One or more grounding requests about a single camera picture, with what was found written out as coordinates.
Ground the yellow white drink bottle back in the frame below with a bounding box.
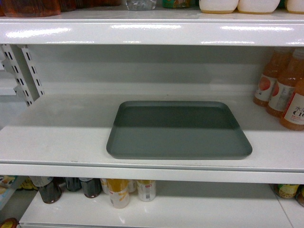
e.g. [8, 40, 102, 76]
[100, 178, 137, 194]

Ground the white metal shelf unit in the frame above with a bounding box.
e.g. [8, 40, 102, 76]
[0, 7, 304, 228]

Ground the dark tea bottle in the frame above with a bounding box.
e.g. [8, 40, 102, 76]
[64, 177, 82, 192]
[29, 176, 62, 204]
[79, 178, 102, 198]

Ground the yellow white drink bottle front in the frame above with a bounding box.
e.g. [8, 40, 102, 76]
[106, 179, 130, 209]

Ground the white jug left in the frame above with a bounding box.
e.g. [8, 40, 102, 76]
[199, 0, 239, 14]

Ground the white jug middle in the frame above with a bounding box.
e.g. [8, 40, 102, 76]
[237, 0, 280, 14]

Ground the dark tea bottle left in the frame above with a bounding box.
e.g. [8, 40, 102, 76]
[29, 176, 62, 204]

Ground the orange juice bottle front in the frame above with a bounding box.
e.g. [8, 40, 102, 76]
[279, 79, 304, 131]

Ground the green white drink bottle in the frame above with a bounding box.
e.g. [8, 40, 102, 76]
[137, 180, 156, 202]

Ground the white jug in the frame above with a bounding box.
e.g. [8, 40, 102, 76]
[237, 0, 280, 14]
[199, 0, 239, 14]

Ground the orange juice bottle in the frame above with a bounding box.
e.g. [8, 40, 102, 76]
[279, 79, 304, 131]
[253, 47, 293, 107]
[266, 47, 304, 117]

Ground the orange juice bottle back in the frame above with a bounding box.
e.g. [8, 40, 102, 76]
[253, 47, 293, 107]

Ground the dark tea bottle right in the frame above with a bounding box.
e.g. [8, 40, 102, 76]
[79, 178, 102, 198]

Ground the dark tea bottle middle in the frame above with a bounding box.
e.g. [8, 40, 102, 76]
[64, 177, 82, 192]

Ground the grey silver metal tray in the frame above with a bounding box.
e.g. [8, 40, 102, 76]
[106, 101, 253, 160]

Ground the yellow white drink bottle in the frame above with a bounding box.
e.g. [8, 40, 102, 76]
[100, 178, 137, 194]
[106, 179, 130, 209]

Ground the orange juice bottle middle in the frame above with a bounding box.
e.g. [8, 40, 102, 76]
[266, 47, 304, 117]

